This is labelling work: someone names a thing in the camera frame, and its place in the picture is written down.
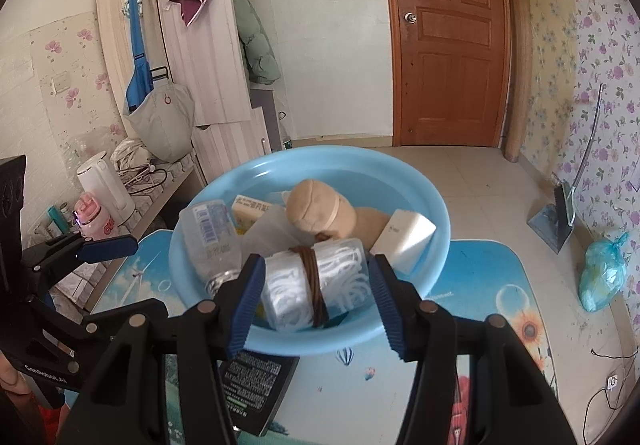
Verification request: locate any white cord bundle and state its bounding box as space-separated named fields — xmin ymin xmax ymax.
xmin=110 ymin=137 xmax=156 ymax=173

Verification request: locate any green jacket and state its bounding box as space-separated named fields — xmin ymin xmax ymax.
xmin=225 ymin=0 xmax=280 ymax=86

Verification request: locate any rolled bamboo mat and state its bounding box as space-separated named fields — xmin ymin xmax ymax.
xmin=505 ymin=0 xmax=533 ymax=162

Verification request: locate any grey fabric bag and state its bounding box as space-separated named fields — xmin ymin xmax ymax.
xmin=122 ymin=82 xmax=196 ymax=163

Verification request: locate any brown hair tie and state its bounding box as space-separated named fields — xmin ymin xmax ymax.
xmin=289 ymin=231 xmax=335 ymax=329

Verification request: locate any clear plastic bottle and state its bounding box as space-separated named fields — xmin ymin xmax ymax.
xmin=179 ymin=199 xmax=246 ymax=298

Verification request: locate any light blue plastic basin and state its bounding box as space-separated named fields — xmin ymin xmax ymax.
xmin=168 ymin=146 xmax=453 ymax=357

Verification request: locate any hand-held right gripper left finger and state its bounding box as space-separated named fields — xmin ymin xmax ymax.
xmin=57 ymin=253 xmax=267 ymax=445

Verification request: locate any clear bottle green label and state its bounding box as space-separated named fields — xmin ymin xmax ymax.
xmin=279 ymin=112 xmax=297 ymax=152

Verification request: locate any yellow white tissue pack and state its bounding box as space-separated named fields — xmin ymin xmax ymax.
xmin=231 ymin=194 xmax=273 ymax=233

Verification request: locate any clear box of floss picks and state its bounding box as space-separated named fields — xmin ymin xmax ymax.
xmin=260 ymin=237 xmax=373 ymax=331

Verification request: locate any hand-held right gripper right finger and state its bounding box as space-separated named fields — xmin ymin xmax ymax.
xmin=369 ymin=254 xmax=580 ymax=445

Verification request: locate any pink drinking bottle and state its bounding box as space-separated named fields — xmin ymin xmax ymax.
xmin=72 ymin=192 xmax=118 ymax=241

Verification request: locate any white charger plug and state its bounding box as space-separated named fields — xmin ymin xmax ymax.
xmin=369 ymin=209 xmax=437 ymax=276

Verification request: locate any blue plastic bag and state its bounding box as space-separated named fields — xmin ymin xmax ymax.
xmin=579 ymin=231 xmax=630 ymax=312

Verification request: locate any tan plush toy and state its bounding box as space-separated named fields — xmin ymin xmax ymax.
xmin=280 ymin=179 xmax=393 ymax=251

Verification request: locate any black cable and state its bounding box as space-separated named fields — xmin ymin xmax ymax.
xmin=125 ymin=165 xmax=168 ymax=196

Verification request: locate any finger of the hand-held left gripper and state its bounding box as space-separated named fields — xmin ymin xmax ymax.
xmin=80 ymin=298 xmax=170 ymax=338
xmin=21 ymin=234 xmax=139 ymax=287

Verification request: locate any black cosmetic tube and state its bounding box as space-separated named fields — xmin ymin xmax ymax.
xmin=217 ymin=352 xmax=301 ymax=437

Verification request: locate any white electric kettle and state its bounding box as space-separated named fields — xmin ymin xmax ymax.
xmin=76 ymin=151 xmax=137 ymax=220

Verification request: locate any dustpan with long handle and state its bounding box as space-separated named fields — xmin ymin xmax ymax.
xmin=527 ymin=84 xmax=606 ymax=254

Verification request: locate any blue apron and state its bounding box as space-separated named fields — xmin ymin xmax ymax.
xmin=121 ymin=0 xmax=156 ymax=116

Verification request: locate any grey cabinet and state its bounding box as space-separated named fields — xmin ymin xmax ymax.
xmin=250 ymin=84 xmax=285 ymax=153

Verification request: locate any person's left hand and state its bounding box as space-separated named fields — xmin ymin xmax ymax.
xmin=0 ymin=357 xmax=24 ymax=394

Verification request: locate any brown wooden door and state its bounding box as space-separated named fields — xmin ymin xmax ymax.
xmin=377 ymin=0 xmax=513 ymax=148

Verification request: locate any teal bottle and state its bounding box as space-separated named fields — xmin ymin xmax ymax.
xmin=47 ymin=204 xmax=71 ymax=236

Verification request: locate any yellow floral mattress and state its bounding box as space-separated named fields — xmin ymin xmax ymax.
xmin=522 ymin=0 xmax=583 ymax=176

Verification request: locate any white wood-grain wardrobe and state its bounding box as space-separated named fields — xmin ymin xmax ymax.
xmin=95 ymin=0 xmax=273 ymax=176

